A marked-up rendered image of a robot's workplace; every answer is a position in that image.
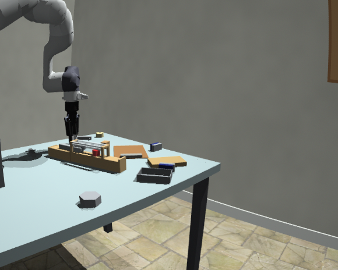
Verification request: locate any tan flat board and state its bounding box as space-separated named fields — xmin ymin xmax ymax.
xmin=147 ymin=156 xmax=187 ymax=168

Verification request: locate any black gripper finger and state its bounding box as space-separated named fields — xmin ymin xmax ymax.
xmin=64 ymin=114 xmax=75 ymax=145
xmin=73 ymin=114 xmax=80 ymax=140

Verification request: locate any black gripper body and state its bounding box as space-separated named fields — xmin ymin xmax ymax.
xmin=65 ymin=101 xmax=79 ymax=122

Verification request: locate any brown clipboard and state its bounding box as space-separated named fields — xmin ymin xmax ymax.
xmin=114 ymin=145 xmax=148 ymax=159

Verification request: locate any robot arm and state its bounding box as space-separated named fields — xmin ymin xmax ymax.
xmin=0 ymin=0 xmax=88 ymax=102

